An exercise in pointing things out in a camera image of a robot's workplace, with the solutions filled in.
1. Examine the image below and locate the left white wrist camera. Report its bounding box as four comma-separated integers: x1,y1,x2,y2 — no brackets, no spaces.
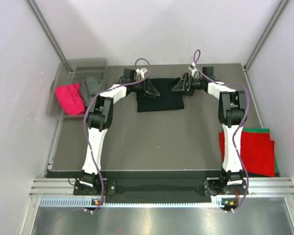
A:
135,68,148,80

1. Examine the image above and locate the grey plastic bin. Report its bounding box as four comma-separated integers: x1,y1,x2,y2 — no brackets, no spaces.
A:
46,58,108,119

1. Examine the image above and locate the aluminium frame post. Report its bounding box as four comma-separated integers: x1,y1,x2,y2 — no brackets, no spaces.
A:
25,0,73,73
243,0,290,72

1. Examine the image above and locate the green folded t shirt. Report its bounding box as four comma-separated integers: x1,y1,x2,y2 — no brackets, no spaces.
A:
242,127,280,176

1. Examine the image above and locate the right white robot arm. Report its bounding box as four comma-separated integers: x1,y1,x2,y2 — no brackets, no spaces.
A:
172,64,249,194

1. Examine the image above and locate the grey slotted cable duct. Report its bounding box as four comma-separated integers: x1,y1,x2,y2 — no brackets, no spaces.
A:
39,197,235,209

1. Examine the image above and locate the black t shirt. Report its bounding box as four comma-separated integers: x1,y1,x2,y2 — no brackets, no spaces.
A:
136,77,184,113

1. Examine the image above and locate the left aluminium frame post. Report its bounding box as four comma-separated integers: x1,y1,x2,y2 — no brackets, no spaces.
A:
25,0,73,73

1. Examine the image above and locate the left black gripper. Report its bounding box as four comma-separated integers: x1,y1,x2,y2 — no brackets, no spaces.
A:
130,76,159,98

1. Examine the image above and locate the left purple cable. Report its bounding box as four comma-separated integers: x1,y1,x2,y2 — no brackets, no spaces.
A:
83,58,151,212

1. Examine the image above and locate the right aluminium frame post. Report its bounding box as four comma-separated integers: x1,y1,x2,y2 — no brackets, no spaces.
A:
243,0,290,72

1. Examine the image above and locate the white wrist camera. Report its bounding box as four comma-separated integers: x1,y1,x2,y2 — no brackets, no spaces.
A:
189,62,200,79
135,68,148,80

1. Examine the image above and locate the red folded t shirt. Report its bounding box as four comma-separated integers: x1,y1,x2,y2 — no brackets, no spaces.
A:
219,129,276,177

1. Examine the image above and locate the pink t shirt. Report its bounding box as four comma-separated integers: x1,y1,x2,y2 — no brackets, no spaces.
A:
55,83,85,116

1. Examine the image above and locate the purple cable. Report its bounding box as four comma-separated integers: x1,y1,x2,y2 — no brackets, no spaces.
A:
193,49,251,212
83,58,151,212

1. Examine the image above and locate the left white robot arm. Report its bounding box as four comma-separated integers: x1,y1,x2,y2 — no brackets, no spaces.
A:
79,68,160,194

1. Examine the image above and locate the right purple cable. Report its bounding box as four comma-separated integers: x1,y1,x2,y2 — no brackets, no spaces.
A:
193,49,251,212

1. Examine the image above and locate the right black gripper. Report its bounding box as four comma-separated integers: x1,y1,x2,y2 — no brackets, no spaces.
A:
171,73,204,96

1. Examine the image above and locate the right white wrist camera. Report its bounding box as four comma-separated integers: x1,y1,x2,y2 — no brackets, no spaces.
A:
189,62,200,79

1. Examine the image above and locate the grey t shirt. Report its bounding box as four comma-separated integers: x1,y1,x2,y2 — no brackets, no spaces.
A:
79,76,105,106

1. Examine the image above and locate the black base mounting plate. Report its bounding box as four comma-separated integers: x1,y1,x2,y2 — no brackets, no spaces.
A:
73,169,248,196

